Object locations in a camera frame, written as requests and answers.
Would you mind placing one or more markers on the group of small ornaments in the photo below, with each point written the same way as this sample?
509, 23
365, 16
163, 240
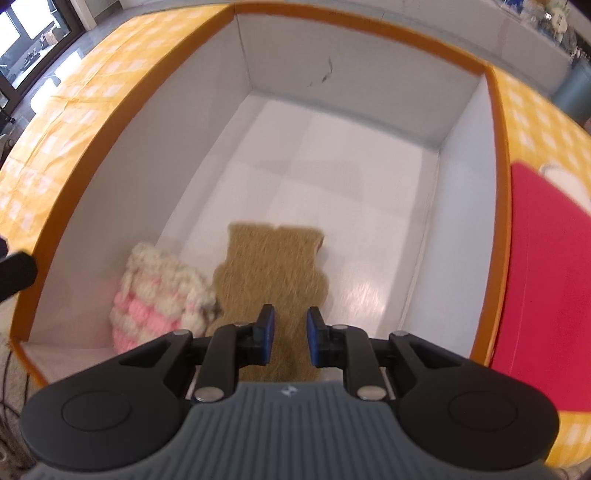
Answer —
545, 16

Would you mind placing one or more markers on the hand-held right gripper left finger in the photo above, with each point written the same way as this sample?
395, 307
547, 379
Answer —
265, 333

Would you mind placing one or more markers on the white fluffy cloth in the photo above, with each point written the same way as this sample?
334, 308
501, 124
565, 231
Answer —
565, 182

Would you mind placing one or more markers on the red box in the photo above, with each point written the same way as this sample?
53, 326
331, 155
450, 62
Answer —
545, 277

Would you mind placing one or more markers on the grey-blue round bin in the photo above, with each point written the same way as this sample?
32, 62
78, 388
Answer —
575, 90

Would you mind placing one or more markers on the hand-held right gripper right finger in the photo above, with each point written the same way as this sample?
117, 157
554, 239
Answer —
316, 338

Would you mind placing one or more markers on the tan bear-shaped plush mat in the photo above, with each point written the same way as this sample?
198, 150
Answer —
272, 277

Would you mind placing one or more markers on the dark framed window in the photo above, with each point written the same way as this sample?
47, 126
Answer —
32, 37

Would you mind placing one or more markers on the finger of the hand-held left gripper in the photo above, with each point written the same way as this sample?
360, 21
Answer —
17, 274

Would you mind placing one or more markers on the pink and white knitted pouch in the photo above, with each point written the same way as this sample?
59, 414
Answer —
157, 295

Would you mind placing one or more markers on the yellow checkered tablecloth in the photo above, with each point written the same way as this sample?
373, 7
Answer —
69, 115

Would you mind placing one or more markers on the orange storage box white inside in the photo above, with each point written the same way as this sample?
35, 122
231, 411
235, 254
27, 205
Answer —
138, 184

